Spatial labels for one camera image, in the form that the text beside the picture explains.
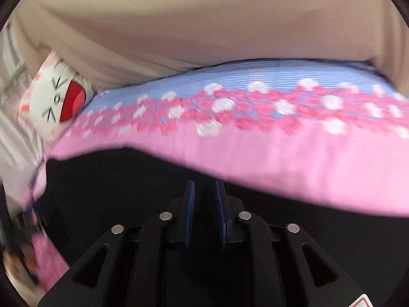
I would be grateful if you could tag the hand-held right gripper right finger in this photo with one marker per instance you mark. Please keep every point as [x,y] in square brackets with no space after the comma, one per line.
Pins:
[220,214]

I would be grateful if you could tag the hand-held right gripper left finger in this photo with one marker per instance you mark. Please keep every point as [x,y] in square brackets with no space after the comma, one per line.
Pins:
[189,214]

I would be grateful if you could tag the black pants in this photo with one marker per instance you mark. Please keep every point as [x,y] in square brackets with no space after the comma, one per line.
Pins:
[121,182]

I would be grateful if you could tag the pink floral bedsheet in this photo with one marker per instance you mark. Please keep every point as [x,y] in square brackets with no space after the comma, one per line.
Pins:
[255,153]

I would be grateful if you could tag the cat face pillow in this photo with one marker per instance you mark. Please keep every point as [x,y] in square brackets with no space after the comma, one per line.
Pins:
[54,102]

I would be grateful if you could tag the white satin curtain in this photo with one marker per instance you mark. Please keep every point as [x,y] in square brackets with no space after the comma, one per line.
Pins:
[16,156]

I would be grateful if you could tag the beige cloth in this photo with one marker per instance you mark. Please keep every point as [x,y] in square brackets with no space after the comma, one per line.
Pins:
[191,22]

